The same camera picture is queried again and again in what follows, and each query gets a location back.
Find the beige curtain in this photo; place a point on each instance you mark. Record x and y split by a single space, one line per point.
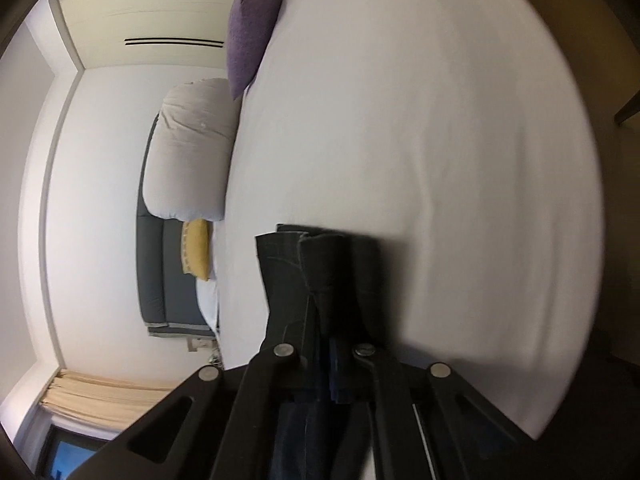
100 400

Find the grey padded headboard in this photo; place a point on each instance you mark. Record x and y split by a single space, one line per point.
152 270

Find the cream wardrobe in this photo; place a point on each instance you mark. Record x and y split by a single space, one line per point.
160 10

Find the yellow pillow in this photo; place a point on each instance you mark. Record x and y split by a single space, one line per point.
196 250

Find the white pillow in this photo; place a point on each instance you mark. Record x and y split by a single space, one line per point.
209 305

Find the dark denim pants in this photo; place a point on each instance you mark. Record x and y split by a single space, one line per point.
325 270

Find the wall socket plate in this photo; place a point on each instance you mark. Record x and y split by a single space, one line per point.
199 344

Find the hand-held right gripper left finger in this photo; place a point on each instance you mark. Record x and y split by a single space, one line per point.
250 410

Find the black framed glass door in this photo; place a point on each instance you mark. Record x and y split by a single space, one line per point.
65 455

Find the rolled white duvet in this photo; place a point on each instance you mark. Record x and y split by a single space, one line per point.
192 150

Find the bed with white sheet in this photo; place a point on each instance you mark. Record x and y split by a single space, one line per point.
400 110

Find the purple pillow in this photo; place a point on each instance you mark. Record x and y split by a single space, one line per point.
250 35

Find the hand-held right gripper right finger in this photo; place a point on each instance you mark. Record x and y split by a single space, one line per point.
395 410

